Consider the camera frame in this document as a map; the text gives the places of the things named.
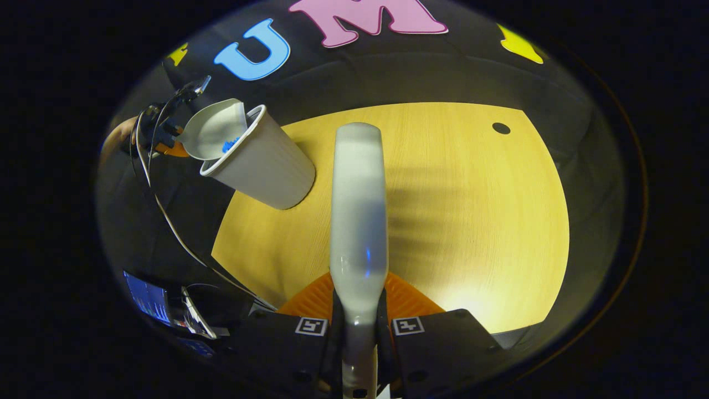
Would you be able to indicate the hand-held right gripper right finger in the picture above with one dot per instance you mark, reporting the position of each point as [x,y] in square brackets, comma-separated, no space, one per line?
[437,349]

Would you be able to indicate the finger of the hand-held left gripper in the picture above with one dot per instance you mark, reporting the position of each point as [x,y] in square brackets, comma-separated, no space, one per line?
[173,149]

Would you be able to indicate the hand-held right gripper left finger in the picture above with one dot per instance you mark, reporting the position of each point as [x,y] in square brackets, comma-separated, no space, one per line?
[277,349]

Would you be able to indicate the grey plastic dustpan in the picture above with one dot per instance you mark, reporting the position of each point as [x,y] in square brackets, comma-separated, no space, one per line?
[213,130]

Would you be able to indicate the blue paper scrap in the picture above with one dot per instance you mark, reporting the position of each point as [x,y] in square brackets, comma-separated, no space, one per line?
[230,146]

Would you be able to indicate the grey plastic garbage bin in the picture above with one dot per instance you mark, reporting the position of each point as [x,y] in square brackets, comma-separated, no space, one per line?
[266,166]

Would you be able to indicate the small grey broom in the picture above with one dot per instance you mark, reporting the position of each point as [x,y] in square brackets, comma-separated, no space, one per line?
[359,210]

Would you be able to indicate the computer screen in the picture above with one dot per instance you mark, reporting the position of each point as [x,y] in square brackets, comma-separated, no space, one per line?
[147,299]

